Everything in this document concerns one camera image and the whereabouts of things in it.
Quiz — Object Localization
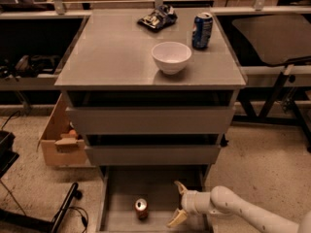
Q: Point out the orange coke can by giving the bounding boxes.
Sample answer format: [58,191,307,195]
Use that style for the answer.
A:
[134,198,148,220]

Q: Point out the grey drawer cabinet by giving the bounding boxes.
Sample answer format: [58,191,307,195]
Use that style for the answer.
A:
[53,7,248,233]

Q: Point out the black chair base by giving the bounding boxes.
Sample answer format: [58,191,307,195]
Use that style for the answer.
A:
[0,130,89,233]

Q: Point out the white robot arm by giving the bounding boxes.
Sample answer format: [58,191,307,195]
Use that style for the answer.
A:
[167,181,311,233]

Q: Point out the top drawer front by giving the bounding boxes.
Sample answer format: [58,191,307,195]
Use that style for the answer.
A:
[67,108,234,135]

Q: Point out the crumpled chip bag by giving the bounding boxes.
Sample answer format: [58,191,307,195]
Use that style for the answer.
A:
[137,5,178,32]

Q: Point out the white bowl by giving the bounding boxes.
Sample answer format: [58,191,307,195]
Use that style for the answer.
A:
[151,42,191,75]

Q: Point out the blue pepsi can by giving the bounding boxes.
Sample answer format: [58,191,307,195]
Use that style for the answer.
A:
[191,12,213,50]

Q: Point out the cardboard box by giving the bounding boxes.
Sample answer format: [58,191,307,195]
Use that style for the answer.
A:
[39,96,88,167]

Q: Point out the middle drawer front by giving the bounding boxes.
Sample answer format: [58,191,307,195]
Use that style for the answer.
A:
[86,145,220,166]

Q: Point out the open bottom drawer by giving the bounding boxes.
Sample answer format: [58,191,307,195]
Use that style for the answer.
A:
[96,166,214,233]

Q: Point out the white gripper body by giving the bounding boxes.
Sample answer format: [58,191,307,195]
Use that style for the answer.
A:
[181,190,201,215]

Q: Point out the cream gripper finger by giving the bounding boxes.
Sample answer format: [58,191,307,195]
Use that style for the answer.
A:
[174,181,188,196]
[167,209,188,228]

